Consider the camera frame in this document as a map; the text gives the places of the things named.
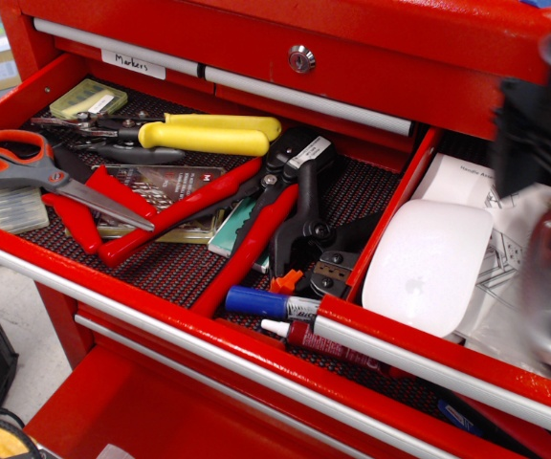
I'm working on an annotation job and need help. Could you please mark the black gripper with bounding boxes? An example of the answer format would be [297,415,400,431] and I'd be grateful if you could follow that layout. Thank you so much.
[491,35,551,196]

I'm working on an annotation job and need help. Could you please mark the open right red drawer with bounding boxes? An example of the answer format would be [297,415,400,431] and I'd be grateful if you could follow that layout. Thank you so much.
[312,124,551,441]

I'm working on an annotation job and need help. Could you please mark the open red drawer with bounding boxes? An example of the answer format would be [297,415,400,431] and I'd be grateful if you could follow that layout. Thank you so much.
[0,52,430,459]
[312,124,551,441]

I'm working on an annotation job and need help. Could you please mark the silver drawer lock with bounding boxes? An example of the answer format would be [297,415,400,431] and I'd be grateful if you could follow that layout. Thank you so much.
[288,45,316,75]

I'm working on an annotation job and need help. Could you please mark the teal and white box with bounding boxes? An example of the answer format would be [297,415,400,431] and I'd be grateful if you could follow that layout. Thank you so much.
[208,197,256,258]

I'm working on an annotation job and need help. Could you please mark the open left red drawer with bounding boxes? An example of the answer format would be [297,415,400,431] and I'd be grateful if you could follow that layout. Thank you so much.
[0,52,430,459]

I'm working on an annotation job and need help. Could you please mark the white instruction paper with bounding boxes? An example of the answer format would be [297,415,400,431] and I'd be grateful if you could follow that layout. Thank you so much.
[412,153,551,339]

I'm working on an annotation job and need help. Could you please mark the white computer mouse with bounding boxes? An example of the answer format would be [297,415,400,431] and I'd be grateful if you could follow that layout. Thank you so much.
[362,199,493,338]

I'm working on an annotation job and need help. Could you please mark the plastic bag of hardware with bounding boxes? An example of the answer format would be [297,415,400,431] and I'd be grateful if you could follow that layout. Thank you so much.
[464,190,551,383]

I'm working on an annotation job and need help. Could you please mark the black crimping tool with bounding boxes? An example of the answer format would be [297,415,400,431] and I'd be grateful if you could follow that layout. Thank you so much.
[268,127,383,298]

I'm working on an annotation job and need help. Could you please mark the orange plastic piece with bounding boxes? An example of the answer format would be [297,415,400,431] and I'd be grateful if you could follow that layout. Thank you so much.
[270,270,303,295]

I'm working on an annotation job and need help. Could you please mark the red tool chest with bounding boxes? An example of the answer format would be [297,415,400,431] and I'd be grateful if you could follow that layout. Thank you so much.
[0,1,551,458]

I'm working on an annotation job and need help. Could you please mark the red threadlocker bottle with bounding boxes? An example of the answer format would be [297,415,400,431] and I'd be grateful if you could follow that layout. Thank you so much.
[260,318,391,374]

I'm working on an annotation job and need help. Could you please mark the blue cap marker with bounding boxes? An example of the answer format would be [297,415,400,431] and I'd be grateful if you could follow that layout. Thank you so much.
[225,286,320,321]

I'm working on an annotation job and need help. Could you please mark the drill bit package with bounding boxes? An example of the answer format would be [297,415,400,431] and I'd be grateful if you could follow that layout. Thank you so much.
[64,164,228,246]

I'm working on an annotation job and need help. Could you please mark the white markers label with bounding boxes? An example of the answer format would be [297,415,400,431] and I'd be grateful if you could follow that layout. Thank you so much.
[100,49,166,80]

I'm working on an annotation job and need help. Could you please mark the dark grey pliers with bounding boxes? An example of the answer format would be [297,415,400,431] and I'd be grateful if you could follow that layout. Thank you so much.
[71,139,186,165]

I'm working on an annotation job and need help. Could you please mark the green plastic blade case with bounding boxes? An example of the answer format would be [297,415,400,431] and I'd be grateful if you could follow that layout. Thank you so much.
[49,78,128,120]

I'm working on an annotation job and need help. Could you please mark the clear plastic bit case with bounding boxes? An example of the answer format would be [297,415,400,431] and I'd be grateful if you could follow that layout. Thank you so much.
[0,186,50,234]

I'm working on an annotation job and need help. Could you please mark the red and grey scissors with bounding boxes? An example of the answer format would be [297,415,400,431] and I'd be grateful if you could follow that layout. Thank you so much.
[0,129,155,231]

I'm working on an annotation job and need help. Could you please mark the yellow handled snips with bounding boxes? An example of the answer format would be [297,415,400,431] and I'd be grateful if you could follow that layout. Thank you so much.
[30,112,282,157]

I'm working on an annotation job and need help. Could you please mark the red handled wire stripper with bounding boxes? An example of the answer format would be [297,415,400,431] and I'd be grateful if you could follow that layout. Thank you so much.
[40,156,300,289]

